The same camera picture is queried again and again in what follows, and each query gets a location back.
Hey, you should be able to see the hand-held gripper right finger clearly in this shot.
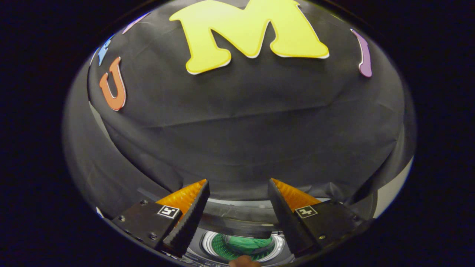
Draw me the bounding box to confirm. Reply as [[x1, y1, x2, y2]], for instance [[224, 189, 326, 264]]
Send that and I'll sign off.
[[268, 178, 372, 258]]

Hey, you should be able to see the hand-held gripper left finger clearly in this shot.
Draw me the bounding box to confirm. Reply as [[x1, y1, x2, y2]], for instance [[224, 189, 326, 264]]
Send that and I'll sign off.
[[111, 179, 210, 257]]

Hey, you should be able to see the green polo shirt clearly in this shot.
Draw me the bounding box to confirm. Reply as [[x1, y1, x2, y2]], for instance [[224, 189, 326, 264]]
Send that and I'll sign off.
[[226, 235, 276, 256]]

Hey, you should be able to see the black backdrop cloth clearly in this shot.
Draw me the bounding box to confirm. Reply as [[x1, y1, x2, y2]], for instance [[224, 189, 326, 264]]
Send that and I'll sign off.
[[62, 0, 417, 219]]

